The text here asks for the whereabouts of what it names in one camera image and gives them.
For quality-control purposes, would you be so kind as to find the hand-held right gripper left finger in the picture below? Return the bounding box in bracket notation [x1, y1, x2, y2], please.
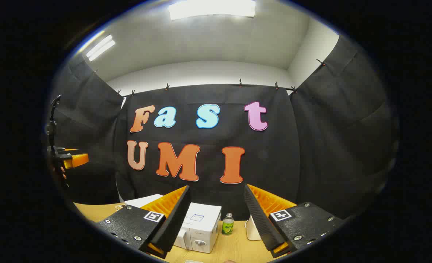
[95, 185, 192, 259]

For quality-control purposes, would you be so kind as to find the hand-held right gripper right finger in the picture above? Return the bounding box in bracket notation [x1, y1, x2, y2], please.
[243, 184, 345, 259]

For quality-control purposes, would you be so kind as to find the white microwave oven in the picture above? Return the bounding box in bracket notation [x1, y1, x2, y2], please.
[124, 194, 222, 254]

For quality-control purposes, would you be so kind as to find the cream white toaster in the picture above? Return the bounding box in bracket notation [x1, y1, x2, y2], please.
[245, 215, 262, 241]

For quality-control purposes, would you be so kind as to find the small green label bottle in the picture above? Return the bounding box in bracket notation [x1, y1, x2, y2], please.
[222, 213, 235, 236]

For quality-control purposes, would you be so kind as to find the narrow ceiling light panel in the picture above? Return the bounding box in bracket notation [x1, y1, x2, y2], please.
[86, 35, 116, 62]

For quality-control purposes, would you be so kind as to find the wide ceiling light panel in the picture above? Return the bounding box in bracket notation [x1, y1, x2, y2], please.
[169, 0, 256, 20]

